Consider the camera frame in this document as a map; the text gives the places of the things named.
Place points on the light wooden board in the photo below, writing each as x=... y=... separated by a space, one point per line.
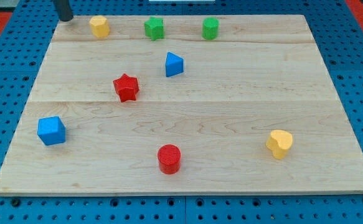
x=263 y=72

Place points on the blue cube block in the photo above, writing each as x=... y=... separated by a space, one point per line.
x=51 y=130

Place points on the green cylinder block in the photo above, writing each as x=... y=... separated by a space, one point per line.
x=210 y=26

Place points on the red star block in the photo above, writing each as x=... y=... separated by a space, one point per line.
x=126 y=87

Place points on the blue triangle block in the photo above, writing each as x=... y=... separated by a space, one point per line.
x=174 y=64

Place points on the yellow hexagon block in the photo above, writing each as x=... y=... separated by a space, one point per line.
x=99 y=26

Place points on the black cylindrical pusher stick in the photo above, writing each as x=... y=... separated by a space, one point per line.
x=63 y=10

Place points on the red cylinder block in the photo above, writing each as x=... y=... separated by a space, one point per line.
x=169 y=159

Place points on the yellow heart block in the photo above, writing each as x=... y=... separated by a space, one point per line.
x=279 y=143

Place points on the green star block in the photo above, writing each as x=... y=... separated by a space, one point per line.
x=154 y=28

